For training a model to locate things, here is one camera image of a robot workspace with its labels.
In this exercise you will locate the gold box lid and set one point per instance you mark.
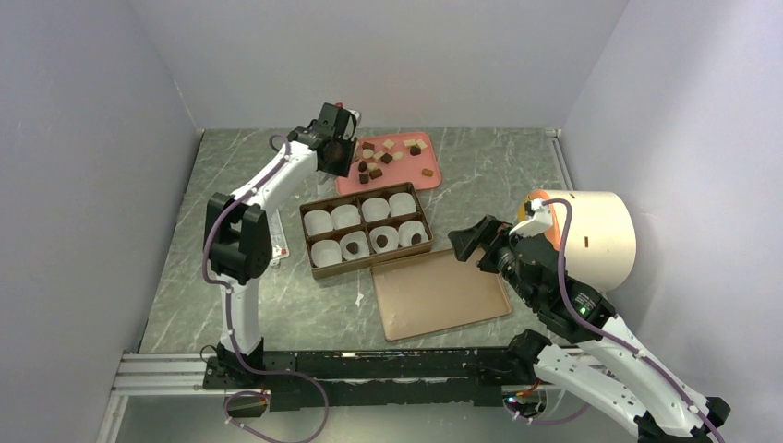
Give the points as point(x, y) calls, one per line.
point(432, 292)

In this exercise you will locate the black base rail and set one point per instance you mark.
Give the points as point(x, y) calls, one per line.
point(294, 380)

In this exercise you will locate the dark heart chocolate piece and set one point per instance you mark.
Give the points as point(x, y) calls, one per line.
point(381, 241)

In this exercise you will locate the pink plastic tray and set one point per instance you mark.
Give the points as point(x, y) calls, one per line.
point(397, 165)

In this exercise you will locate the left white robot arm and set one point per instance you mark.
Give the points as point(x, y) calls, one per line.
point(237, 246)

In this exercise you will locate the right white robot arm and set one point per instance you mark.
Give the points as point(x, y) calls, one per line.
point(635, 389)

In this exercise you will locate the brown chocolate box tray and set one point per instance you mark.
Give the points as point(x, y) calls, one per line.
point(357, 199)

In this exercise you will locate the white paper leaflet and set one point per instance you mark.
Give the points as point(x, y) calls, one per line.
point(280, 248)

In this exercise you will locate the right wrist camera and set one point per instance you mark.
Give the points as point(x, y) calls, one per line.
point(537, 219)

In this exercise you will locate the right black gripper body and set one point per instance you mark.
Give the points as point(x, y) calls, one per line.
point(500, 257)

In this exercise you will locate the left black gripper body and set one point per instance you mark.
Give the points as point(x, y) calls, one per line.
point(344, 156)

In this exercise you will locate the cream orange cylinder container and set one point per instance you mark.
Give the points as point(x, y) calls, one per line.
point(601, 243)

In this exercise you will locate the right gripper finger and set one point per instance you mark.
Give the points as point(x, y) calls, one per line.
point(490, 228)
point(468, 241)

